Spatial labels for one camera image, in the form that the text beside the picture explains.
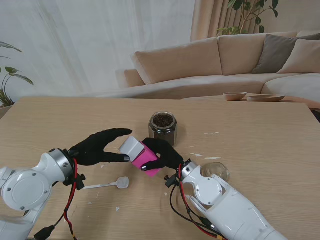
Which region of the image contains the beige sofa cushion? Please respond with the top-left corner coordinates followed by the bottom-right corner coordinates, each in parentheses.
top-left (277, 38), bottom-right (320, 75)

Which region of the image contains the white square jar lid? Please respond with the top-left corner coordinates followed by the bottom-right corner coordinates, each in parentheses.
top-left (118, 135), bottom-right (146, 160)

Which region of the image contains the shallow wooden plate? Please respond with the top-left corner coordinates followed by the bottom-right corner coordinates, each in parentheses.
top-left (246, 94), bottom-right (286, 103)

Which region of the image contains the grey sofa cushion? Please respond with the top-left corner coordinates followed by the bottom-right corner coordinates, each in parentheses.
top-left (251, 33), bottom-right (320, 75)

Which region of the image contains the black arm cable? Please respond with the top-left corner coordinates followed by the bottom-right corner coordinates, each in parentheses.
top-left (169, 186), bottom-right (223, 238)
top-left (33, 216), bottom-right (65, 240)

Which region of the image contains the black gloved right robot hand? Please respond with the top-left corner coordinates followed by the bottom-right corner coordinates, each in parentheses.
top-left (140, 137), bottom-right (185, 172)

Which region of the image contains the dark green leafy tree plant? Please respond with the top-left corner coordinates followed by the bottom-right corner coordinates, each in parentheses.
top-left (216, 0), bottom-right (280, 38)

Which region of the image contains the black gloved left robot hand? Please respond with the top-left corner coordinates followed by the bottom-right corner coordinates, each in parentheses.
top-left (68, 128), bottom-right (134, 167)

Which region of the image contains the clear glass jar lid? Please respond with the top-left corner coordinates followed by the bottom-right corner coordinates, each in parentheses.
top-left (201, 161), bottom-right (231, 181)

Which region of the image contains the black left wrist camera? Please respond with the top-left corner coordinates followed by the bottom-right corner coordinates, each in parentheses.
top-left (62, 173), bottom-right (87, 191)

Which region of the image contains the white plastic measuring spoon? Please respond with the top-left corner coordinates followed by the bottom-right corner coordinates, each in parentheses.
top-left (82, 176), bottom-right (130, 190)

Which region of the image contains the pale green large-leaf houseplant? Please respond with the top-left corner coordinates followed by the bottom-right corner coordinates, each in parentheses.
top-left (0, 41), bottom-right (35, 109)

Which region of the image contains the pink square coffee jar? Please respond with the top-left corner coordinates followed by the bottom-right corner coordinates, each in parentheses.
top-left (131, 141), bottom-right (162, 178)

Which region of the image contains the beige fabric sofa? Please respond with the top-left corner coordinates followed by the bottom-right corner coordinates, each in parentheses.
top-left (124, 30), bottom-right (320, 111)

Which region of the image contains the glass jar of coffee beans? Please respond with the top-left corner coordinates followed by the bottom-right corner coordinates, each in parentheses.
top-left (148, 111), bottom-right (179, 147)

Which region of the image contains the beige pleated curtain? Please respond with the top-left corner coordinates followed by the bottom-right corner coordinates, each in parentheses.
top-left (190, 0), bottom-right (270, 42)

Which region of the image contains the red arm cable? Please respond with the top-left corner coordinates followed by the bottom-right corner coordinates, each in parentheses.
top-left (177, 164), bottom-right (226, 240)
top-left (62, 157), bottom-right (79, 240)

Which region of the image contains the white sheer curtain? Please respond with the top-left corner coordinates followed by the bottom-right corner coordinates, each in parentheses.
top-left (0, 0), bottom-right (196, 99)

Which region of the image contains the small wooden bowl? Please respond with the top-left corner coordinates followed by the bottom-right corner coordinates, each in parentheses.
top-left (223, 91), bottom-right (248, 102)

